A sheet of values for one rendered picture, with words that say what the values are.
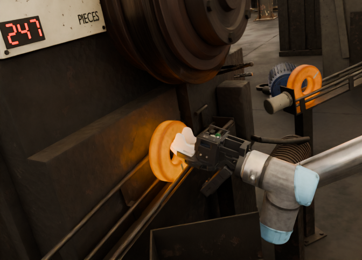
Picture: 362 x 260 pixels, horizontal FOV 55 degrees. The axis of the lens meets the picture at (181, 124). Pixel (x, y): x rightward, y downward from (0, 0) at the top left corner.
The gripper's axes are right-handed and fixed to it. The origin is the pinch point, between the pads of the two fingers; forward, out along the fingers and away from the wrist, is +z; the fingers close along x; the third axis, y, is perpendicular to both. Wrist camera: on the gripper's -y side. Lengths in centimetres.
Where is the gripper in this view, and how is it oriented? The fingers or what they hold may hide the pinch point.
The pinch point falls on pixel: (171, 143)
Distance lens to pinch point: 87.5
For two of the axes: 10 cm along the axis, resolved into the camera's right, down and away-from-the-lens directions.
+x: -5.1, 4.0, -7.6
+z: -8.6, -3.0, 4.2
